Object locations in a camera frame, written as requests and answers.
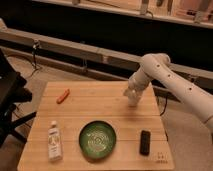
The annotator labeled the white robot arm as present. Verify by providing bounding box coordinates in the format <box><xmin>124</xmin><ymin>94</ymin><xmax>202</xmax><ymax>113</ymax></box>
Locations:
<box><xmin>124</xmin><ymin>53</ymin><xmax>213</xmax><ymax>134</ymax></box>

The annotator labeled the black rectangular block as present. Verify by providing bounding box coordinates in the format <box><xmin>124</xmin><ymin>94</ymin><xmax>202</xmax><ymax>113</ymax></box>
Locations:
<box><xmin>140</xmin><ymin>130</ymin><xmax>151</xmax><ymax>156</ymax></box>

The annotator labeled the green ridged bowl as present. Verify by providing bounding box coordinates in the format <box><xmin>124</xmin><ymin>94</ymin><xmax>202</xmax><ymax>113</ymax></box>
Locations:
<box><xmin>79</xmin><ymin>120</ymin><xmax>117</xmax><ymax>160</ymax></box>

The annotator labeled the white plastic bottle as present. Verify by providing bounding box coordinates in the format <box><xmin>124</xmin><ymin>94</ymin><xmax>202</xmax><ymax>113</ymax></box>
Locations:
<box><xmin>48</xmin><ymin>121</ymin><xmax>62</xmax><ymax>161</ymax></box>

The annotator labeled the black hanging cable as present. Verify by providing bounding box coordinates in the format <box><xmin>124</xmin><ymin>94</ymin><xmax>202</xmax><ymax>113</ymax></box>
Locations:
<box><xmin>30</xmin><ymin>39</ymin><xmax>43</xmax><ymax>79</ymax></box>

